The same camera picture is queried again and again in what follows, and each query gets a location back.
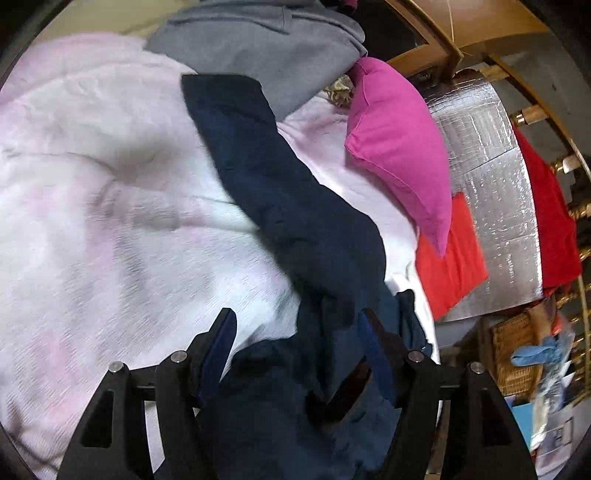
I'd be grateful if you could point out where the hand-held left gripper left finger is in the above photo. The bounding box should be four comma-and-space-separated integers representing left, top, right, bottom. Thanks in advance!
56, 308, 238, 480

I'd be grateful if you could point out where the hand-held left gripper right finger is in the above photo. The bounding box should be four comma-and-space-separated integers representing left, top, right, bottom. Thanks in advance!
358, 307, 539, 480

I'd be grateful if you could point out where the navy blue garment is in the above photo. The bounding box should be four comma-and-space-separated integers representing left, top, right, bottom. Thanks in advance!
181, 73, 439, 480

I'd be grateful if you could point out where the orange-red cushion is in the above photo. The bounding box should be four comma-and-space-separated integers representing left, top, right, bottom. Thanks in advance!
414, 191, 490, 320

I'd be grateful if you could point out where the wicker basket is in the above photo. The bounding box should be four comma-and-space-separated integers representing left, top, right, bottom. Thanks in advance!
490, 309, 551, 398

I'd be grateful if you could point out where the light blue cloth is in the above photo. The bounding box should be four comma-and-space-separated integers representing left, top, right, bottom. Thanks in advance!
510, 335, 575, 367

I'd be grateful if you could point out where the blue white box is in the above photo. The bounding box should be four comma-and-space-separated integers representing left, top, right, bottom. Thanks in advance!
510, 396, 579, 464

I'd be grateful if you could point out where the pale pink fleece blanket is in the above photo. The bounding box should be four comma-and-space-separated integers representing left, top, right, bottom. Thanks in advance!
0, 34, 439, 480

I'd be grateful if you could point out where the silver foil insulation mat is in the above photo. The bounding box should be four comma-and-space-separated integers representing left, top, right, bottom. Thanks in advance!
422, 76, 543, 323

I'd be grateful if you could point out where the magenta pillow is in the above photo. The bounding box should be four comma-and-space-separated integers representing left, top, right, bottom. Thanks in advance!
344, 56, 453, 258

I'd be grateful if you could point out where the red cloth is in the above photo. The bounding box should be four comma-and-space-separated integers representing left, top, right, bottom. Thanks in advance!
512, 124, 583, 296

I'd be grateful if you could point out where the patterned beige small cloth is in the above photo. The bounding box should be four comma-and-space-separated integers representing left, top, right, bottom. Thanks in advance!
323, 76, 356, 108

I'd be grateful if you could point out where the wooden brass railing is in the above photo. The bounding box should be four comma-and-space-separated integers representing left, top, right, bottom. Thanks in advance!
480, 53, 591, 324

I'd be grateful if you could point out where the grey hooded sweatshirt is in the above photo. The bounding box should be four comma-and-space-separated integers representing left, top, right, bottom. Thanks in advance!
144, 0, 368, 121

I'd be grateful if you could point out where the wooden chair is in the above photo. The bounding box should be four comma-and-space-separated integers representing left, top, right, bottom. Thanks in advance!
383, 0, 550, 78

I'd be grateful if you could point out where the beige sofa cushion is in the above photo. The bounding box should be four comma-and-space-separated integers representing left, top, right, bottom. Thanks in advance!
124, 0, 205, 43

